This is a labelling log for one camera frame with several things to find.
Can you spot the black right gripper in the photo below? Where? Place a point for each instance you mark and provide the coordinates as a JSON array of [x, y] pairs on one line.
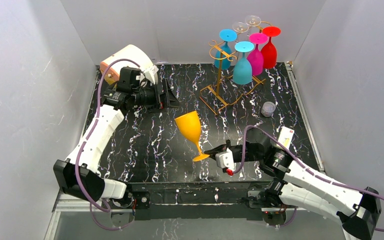
[[237, 151]]

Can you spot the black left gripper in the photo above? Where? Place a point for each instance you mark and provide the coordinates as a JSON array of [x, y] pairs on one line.
[[160, 96]]

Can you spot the orange wine glass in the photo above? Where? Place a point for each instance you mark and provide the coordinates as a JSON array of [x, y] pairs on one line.
[[189, 125]]

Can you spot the teal wine glass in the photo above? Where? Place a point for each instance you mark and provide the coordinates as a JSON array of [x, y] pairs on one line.
[[242, 72]]

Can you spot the magenta wine glass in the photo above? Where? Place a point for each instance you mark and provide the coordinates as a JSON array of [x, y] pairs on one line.
[[255, 57]]

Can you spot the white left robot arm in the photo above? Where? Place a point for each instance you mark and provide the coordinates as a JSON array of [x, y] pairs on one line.
[[77, 174]]

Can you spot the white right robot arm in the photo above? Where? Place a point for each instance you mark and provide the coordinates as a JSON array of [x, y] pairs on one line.
[[296, 184]]

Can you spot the gold wine glass rack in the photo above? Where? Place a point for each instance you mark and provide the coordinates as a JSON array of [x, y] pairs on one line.
[[211, 94]]

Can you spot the blue wine glass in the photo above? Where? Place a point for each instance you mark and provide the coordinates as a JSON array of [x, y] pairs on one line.
[[222, 62]]

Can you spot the clear wine glass front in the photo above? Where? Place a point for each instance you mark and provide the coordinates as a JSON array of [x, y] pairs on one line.
[[242, 30]]

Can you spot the clear wine glass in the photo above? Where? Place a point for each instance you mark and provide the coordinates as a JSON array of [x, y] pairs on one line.
[[253, 21], [242, 30]]

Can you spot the red wine glass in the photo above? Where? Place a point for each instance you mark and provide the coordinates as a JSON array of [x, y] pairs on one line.
[[269, 51]]

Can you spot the clear wine glass rear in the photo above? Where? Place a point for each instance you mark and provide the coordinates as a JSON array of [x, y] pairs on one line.
[[253, 21]]

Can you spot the round beige box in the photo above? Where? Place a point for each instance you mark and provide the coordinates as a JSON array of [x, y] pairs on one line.
[[130, 52]]

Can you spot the small grey glitter jar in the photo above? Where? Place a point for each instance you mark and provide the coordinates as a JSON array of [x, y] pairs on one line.
[[268, 109]]

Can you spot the long white green box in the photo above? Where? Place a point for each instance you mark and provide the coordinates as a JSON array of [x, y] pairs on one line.
[[286, 136]]

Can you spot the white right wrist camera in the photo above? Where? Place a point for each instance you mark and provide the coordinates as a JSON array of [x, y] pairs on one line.
[[225, 161]]

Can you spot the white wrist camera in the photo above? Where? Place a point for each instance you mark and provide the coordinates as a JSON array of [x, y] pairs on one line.
[[150, 73], [225, 161]]

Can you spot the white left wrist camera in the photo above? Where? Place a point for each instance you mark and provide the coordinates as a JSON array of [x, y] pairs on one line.
[[150, 73]]

